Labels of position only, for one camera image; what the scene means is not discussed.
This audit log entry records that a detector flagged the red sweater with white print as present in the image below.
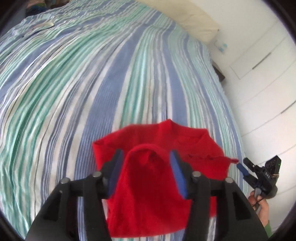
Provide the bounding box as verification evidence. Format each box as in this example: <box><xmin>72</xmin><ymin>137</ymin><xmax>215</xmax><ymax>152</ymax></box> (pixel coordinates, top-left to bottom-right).
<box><xmin>93</xmin><ymin>120</ymin><xmax>237</xmax><ymax>238</ymax></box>

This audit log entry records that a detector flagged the green sleeve forearm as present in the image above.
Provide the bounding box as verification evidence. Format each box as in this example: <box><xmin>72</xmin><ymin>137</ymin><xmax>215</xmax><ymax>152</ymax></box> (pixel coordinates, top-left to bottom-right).
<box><xmin>264</xmin><ymin>221</ymin><xmax>273</xmax><ymax>238</ymax></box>

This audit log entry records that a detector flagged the person's right hand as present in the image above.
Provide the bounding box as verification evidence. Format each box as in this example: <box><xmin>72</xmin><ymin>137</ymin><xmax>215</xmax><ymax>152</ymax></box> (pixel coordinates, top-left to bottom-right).
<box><xmin>248</xmin><ymin>191</ymin><xmax>269</xmax><ymax>227</ymax></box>

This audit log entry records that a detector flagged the striped blue green bed cover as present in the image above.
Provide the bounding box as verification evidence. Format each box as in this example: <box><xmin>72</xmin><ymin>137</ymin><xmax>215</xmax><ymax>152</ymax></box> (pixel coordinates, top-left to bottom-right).
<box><xmin>1</xmin><ymin>1</ymin><xmax>244</xmax><ymax>237</ymax></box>

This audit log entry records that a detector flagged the cream padded headboard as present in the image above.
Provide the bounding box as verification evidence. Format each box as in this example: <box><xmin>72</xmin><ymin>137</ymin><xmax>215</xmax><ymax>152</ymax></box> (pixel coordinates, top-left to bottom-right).
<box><xmin>139</xmin><ymin>0</ymin><xmax>219</xmax><ymax>44</ymax></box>

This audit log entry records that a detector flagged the white wall socket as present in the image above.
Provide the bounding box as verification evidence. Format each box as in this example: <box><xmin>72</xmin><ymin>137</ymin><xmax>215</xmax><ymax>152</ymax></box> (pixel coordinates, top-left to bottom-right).
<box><xmin>214</xmin><ymin>39</ymin><xmax>228</xmax><ymax>54</ymax></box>

